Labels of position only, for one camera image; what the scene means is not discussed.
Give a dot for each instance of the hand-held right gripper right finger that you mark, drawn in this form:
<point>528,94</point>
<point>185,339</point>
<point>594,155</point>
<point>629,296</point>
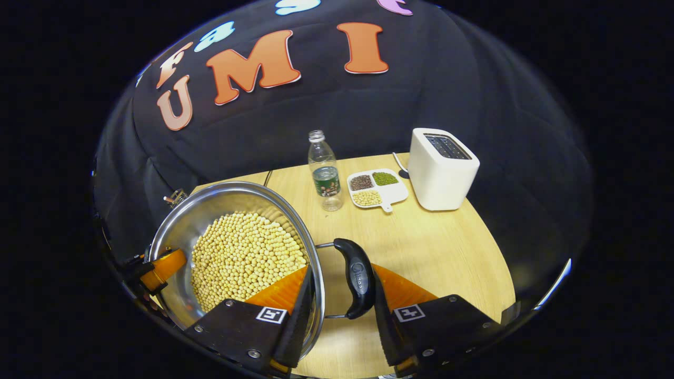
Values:
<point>385,331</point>

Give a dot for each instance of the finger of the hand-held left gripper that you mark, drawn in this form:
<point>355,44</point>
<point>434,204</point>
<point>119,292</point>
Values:
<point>166,267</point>

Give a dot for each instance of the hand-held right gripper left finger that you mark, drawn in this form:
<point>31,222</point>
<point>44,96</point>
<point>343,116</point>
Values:
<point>297,326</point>

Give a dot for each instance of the pile of yellow soybeans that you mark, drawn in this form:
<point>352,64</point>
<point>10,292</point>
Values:
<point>242,258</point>

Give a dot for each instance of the white divided dish with beans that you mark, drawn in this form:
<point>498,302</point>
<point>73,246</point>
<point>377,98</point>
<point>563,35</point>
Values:
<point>392,195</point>

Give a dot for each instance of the clear plastic water bottle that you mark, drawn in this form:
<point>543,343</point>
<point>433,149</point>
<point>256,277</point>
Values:
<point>326,181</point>

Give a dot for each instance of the white toaster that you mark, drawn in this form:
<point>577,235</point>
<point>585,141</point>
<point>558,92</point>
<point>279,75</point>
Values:
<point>437,184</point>

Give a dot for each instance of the black backdrop cloth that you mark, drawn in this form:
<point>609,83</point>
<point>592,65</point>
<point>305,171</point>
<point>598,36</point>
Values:
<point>368,105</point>

